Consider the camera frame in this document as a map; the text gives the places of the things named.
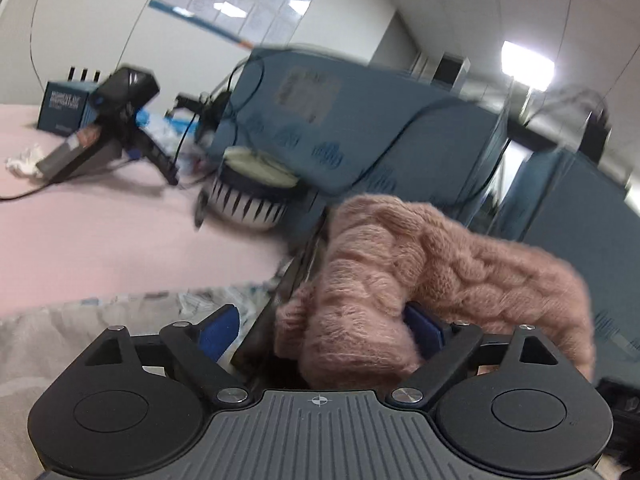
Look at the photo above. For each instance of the striped round container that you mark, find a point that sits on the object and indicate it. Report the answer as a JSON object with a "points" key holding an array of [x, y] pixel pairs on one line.
{"points": [[245, 200]]}

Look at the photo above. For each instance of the blue partition panel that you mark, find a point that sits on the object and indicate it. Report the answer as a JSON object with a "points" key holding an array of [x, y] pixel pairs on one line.
{"points": [[565, 210]]}

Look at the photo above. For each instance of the pink bed sheet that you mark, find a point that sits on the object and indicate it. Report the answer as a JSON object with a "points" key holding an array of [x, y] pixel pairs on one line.
{"points": [[115, 230]]}

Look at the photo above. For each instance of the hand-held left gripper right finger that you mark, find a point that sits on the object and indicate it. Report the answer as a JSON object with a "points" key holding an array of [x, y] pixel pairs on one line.
{"points": [[426, 334]]}

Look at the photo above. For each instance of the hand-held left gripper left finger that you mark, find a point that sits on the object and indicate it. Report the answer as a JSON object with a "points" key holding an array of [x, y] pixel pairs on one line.
{"points": [[218, 332]]}

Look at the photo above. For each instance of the pink knit sweater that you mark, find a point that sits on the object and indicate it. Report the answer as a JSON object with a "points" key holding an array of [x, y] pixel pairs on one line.
{"points": [[450, 270]]}

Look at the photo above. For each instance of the dark blue box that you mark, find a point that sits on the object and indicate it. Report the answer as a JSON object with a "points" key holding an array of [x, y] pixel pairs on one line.
{"points": [[62, 107]]}

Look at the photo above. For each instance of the white crumpled tissue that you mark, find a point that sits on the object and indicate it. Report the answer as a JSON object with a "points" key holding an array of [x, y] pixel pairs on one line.
{"points": [[25, 161]]}

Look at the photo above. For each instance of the light printed cloth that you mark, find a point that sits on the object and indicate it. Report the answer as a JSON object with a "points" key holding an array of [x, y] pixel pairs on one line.
{"points": [[55, 325]]}

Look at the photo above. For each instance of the ceiling light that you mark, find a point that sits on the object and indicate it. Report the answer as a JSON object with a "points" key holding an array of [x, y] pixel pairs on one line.
{"points": [[527, 64]]}

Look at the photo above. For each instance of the black device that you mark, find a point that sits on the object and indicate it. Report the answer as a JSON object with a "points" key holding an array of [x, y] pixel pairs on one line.
{"points": [[122, 110]]}

